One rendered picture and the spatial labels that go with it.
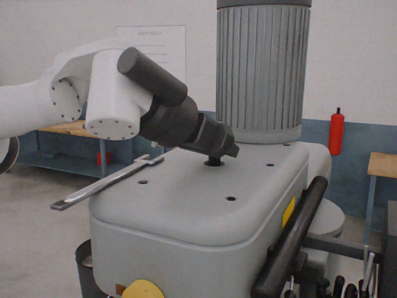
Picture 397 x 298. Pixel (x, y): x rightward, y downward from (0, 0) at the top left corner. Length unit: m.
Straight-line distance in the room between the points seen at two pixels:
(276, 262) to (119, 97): 0.30
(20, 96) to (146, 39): 5.24
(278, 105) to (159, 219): 0.41
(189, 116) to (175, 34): 4.99
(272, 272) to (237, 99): 0.39
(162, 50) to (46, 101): 5.12
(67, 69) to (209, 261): 0.31
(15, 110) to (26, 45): 6.88
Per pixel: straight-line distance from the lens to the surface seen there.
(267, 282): 0.50
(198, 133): 0.56
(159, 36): 5.63
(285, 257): 0.56
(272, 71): 0.77
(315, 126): 4.92
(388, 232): 0.87
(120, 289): 0.57
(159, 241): 0.49
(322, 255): 1.14
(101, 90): 0.46
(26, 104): 0.54
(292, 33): 0.80
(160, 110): 0.50
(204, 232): 0.46
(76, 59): 0.52
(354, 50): 4.79
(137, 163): 0.65
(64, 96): 0.54
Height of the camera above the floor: 2.09
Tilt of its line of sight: 15 degrees down
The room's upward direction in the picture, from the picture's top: straight up
